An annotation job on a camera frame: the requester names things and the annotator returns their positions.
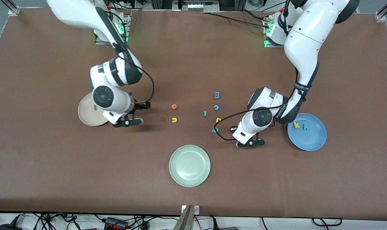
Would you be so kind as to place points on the yellow foam letter k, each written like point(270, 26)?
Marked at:
point(296, 125)

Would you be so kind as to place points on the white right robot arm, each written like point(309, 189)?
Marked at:
point(75, 12)

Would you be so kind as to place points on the brown table cover mat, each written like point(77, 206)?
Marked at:
point(193, 64)

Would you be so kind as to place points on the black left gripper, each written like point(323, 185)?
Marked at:
point(233, 129)

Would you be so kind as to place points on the pale green plate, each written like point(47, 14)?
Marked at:
point(189, 166)

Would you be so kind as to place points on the beige brown plate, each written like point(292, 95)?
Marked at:
point(86, 115)

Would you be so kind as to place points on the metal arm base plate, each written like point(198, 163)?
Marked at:
point(270, 45)
point(124, 35)

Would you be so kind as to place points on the gray metal camera pole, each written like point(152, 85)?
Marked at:
point(184, 222)

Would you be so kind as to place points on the gray control device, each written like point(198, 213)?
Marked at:
point(200, 6)

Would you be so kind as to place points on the white mounting bracket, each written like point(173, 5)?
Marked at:
point(196, 210)

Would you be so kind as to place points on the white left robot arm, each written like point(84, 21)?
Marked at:
point(308, 35)

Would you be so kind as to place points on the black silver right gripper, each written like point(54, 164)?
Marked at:
point(139, 105)

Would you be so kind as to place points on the black power strip red switches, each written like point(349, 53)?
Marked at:
point(115, 223)

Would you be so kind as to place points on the blue plate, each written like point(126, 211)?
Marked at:
point(308, 139)

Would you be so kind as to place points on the black power adapter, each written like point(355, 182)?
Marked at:
point(8, 227)

